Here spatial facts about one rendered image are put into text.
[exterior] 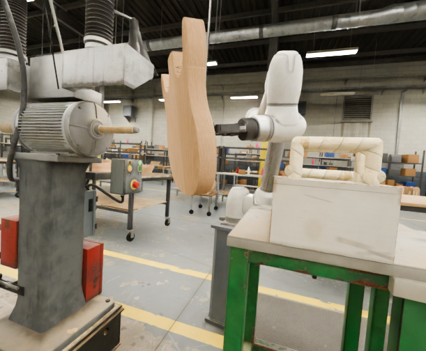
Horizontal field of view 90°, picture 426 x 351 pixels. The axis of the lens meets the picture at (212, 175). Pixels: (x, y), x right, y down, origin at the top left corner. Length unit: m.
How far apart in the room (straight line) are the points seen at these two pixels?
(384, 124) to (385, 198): 12.15
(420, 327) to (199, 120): 0.69
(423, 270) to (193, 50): 0.69
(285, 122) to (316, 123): 11.35
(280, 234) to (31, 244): 1.14
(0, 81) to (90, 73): 0.55
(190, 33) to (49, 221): 1.02
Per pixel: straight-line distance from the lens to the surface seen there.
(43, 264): 1.32
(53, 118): 1.18
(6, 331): 1.54
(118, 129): 1.04
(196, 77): 0.54
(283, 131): 0.76
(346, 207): 0.60
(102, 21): 1.12
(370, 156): 0.62
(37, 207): 1.29
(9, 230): 1.47
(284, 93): 0.76
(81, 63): 1.04
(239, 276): 0.67
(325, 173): 0.75
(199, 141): 0.48
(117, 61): 0.93
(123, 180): 1.29
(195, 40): 0.54
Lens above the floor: 1.13
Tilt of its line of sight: 3 degrees down
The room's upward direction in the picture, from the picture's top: 4 degrees clockwise
